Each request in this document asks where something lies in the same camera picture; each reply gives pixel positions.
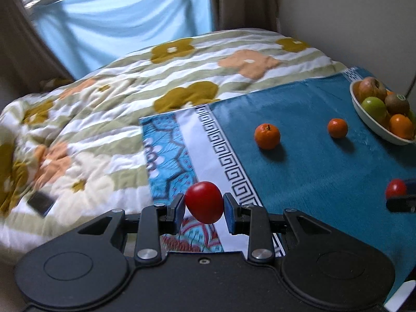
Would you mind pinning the brown left curtain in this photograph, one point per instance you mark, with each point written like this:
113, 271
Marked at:
26, 60

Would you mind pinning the green apple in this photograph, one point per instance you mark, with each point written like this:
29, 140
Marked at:
375, 108

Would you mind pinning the brown right curtain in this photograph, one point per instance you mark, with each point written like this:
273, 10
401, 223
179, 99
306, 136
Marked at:
234, 14

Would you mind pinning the brown russet apple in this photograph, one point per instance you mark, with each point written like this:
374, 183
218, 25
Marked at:
370, 86

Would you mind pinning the cream fruit bowl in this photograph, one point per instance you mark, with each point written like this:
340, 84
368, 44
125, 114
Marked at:
374, 126

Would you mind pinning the floral striped duvet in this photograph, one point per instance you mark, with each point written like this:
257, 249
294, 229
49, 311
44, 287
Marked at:
82, 143

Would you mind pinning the small orange tangerine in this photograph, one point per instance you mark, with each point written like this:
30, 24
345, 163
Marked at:
337, 128

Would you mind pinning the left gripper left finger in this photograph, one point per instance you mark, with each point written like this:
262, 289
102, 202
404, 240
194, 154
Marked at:
157, 220

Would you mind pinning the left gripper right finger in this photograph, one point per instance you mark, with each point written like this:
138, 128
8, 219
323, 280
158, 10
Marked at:
252, 221

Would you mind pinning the black phone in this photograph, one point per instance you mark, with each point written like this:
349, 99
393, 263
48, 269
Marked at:
41, 203

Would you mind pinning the light blue window sheet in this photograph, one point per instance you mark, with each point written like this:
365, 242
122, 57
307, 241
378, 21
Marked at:
88, 34

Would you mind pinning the blue patterned cloth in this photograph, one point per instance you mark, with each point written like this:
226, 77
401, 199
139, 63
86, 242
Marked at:
337, 246

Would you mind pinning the large orange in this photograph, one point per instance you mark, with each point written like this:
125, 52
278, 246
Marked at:
401, 126

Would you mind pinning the red tomato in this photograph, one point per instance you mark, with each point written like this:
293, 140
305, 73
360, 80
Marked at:
205, 202
396, 188

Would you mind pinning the kiwi with sticker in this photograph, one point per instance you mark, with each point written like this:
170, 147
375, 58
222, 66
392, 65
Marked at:
397, 104

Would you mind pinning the brown curtain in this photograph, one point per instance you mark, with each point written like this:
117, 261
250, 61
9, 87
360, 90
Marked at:
234, 14
26, 60

